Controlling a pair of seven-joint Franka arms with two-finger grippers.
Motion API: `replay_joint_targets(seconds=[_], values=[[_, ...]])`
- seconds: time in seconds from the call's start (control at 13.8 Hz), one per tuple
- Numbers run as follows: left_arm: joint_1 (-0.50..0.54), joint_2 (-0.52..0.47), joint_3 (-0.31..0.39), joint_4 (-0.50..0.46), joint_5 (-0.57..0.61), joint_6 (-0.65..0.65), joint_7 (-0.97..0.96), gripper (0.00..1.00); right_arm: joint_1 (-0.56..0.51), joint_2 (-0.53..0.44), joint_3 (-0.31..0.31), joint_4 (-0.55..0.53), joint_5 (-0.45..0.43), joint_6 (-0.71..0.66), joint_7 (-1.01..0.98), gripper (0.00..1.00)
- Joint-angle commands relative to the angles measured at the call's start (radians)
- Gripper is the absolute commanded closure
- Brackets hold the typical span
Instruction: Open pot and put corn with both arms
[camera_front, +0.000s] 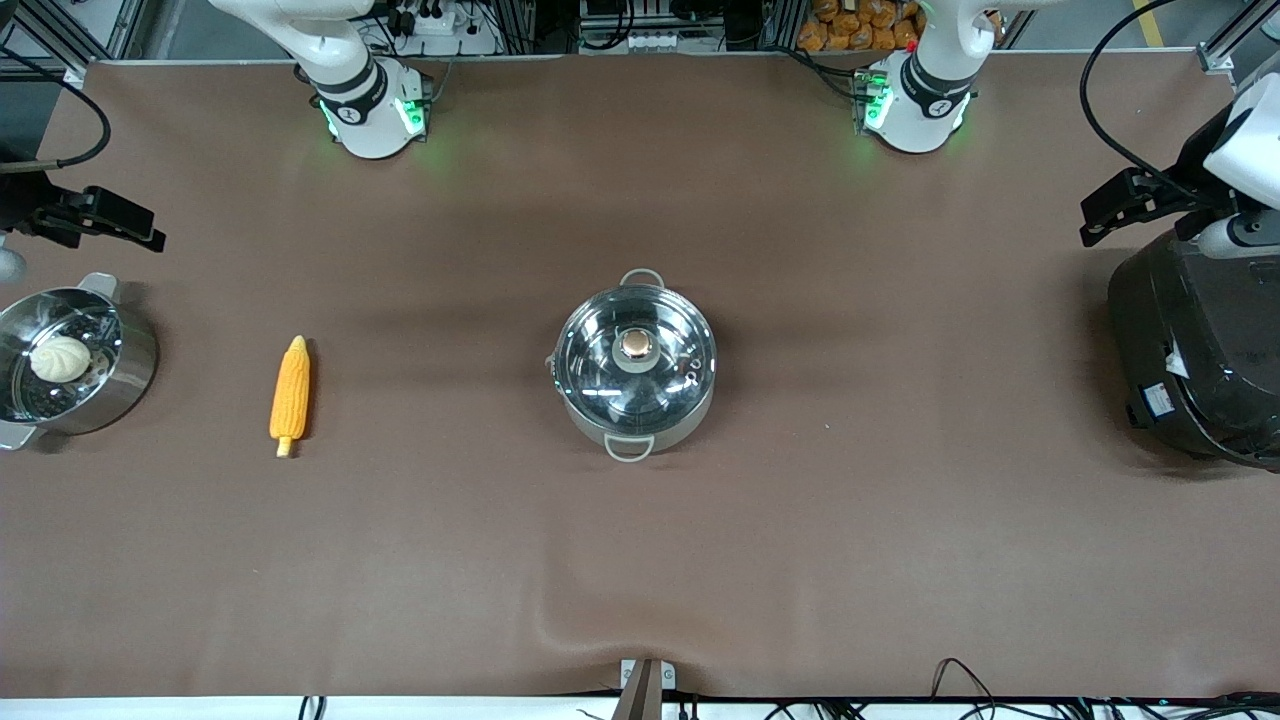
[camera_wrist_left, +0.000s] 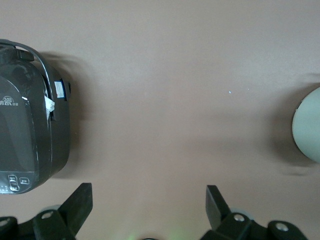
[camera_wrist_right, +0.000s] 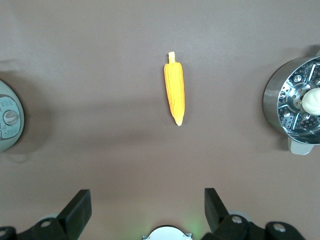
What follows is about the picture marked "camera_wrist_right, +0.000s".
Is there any yellow corn cob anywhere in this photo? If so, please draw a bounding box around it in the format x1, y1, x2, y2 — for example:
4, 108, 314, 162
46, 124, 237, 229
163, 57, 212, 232
163, 51, 186, 127

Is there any glass pot lid with knob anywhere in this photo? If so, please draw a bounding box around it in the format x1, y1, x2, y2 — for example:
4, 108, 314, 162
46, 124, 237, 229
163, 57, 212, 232
0, 79, 25, 153

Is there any perforated steel steamer basket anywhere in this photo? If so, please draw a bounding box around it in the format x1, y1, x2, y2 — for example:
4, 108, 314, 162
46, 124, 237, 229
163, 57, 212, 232
277, 58, 320, 145

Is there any white steamed bun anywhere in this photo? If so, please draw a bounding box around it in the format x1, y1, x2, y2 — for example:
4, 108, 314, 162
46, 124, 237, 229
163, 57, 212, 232
301, 87, 320, 116

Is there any steel steamer pot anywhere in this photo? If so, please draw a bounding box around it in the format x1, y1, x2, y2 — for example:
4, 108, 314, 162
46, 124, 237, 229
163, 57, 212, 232
261, 44, 320, 156

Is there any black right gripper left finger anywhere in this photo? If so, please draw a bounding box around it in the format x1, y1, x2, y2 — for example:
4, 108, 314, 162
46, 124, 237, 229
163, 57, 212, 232
0, 189, 93, 240

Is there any brown table cover mat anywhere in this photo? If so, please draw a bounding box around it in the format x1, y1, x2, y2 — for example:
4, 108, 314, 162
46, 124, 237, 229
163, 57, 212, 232
0, 0, 320, 240

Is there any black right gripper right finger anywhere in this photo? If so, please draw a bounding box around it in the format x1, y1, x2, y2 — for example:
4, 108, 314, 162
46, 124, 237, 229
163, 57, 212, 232
204, 187, 305, 240

